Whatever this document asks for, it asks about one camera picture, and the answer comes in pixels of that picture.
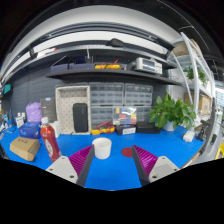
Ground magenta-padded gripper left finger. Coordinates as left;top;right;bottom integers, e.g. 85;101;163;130
45;144;96;188

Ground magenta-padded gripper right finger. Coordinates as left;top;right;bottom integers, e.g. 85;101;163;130
131;144;181;187

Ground red drink bottle white cap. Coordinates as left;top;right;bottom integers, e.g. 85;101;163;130
39;116;63;163

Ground flat round red coaster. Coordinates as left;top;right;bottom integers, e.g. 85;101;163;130
121;146;134;158

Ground white power adapter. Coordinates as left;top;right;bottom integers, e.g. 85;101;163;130
182;129;196;143

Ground flat black case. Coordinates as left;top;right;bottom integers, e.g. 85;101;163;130
135;121;161;135

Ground white cup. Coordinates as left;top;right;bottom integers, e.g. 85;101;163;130
91;137;113;160

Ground brown cardboard box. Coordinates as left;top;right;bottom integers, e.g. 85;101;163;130
9;136;42;163

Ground black box with white label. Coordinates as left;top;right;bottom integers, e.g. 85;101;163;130
115;124;137;136

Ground blue cardboard box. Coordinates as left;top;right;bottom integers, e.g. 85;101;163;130
18;121;42;140

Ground green potted plant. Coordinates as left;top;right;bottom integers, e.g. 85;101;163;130
147;93;198;132

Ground white perforated tray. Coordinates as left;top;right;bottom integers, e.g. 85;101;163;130
55;85;92;136

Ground grey small-parts drawer cabinet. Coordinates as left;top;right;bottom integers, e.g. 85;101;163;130
89;105;114;130
89;82;125;107
135;105;154;123
123;83;154;107

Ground yellow multimeter with red leads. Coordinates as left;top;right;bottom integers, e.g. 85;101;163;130
90;121;116;136

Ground dark grey flat box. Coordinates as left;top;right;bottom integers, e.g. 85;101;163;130
40;96;58;123

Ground clear organizer box colourful parts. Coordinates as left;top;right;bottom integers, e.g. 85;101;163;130
112;106;138;126

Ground purple plastic bag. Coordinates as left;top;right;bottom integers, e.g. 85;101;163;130
25;101;43;124

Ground white shelf unit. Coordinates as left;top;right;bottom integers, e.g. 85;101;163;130
168;31;218;118

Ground white bench instrument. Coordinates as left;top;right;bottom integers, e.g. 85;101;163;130
134;56;164;75

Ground yellow tool with red leads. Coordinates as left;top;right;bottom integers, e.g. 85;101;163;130
94;59;122;70

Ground black overhead lamp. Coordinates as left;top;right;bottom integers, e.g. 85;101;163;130
106;38;125;48

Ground black wall shelf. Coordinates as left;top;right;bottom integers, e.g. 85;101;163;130
46;46;181;86

